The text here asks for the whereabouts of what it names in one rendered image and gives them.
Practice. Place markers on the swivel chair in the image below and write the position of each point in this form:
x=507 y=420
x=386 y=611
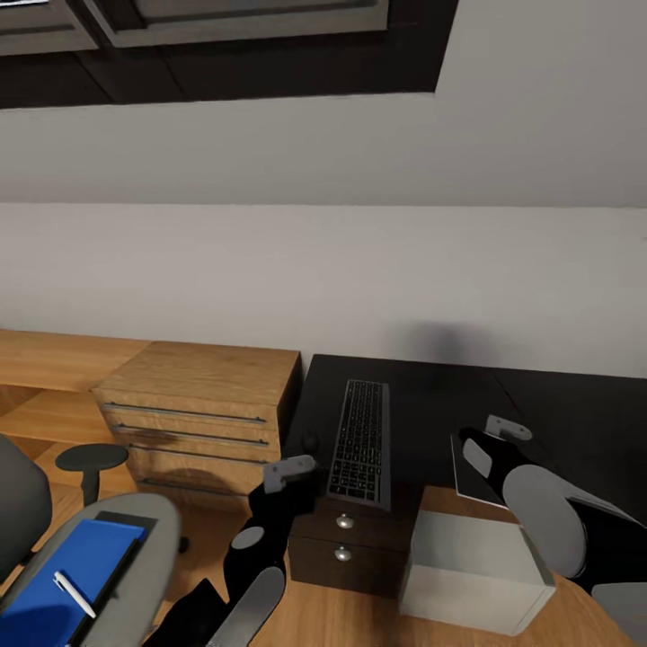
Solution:
x=127 y=616

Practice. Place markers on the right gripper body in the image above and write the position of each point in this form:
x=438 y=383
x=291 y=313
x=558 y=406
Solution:
x=471 y=433

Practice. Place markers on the pen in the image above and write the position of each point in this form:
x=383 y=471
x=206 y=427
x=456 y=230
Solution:
x=61 y=580

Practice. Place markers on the folder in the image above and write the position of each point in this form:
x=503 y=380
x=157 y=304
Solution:
x=92 y=559

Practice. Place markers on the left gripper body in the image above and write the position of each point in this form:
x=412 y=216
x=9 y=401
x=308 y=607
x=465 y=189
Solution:
x=295 y=499

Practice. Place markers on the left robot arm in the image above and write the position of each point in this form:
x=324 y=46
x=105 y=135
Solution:
x=254 y=567

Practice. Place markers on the mouse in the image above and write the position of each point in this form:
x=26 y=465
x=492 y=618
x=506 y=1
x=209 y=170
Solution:
x=309 y=438

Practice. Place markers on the notebook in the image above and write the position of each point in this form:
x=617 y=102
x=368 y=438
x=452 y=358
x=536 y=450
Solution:
x=469 y=482

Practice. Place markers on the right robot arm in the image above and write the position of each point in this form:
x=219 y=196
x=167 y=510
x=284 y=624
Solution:
x=579 y=536

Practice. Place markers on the keyboard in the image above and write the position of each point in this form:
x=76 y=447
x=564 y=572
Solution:
x=360 y=470

